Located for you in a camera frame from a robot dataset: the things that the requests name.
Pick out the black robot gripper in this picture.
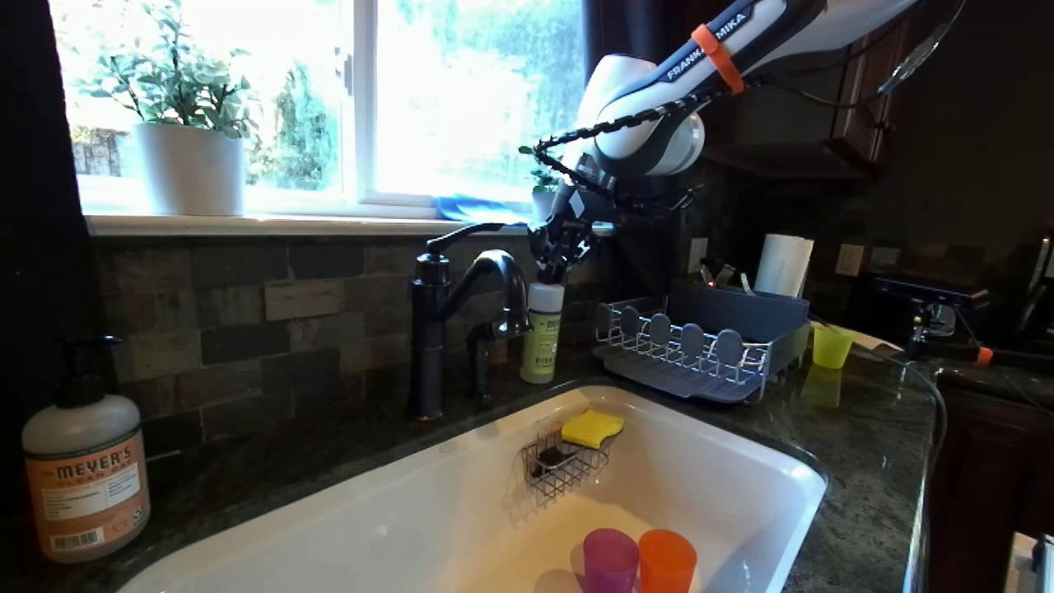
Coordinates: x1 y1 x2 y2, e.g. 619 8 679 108
529 162 635 291

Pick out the green soap bottle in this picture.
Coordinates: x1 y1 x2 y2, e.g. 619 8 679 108
518 279 569 389

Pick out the orange soap bottle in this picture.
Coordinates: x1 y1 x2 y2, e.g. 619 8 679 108
19 333 153 568

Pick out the small plant in white pot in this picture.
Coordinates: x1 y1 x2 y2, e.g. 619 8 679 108
527 162 566 228

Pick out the blue cloth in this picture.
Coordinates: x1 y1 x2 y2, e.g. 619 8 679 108
429 193 529 228

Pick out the black kitchen faucet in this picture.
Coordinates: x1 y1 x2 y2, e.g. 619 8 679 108
405 220 532 424

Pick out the yellow sponge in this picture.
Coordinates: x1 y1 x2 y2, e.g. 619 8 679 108
555 407 629 450

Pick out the stainless steel dish rack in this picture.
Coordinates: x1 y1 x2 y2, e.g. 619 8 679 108
591 276 816 407

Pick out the kitchen window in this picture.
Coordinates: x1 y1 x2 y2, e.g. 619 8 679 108
45 0 589 220

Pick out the white paper towel roll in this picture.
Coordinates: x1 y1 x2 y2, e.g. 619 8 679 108
749 229 816 303

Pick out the dark window curtain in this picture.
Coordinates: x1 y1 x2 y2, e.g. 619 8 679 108
0 0 94 366
578 0 716 292

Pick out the white kitchen sink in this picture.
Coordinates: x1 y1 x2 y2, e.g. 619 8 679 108
115 380 830 593

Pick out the green plastic cup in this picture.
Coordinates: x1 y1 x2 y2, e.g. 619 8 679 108
805 321 855 371

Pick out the orange plastic cup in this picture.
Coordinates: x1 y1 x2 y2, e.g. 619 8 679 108
635 527 701 593

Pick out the bushy plant in white pot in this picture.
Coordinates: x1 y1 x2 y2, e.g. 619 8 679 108
77 4 260 220

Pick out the black braided cable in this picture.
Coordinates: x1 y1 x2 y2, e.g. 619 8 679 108
518 102 673 212

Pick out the wire sponge holder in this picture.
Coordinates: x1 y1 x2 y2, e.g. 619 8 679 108
518 428 612 503

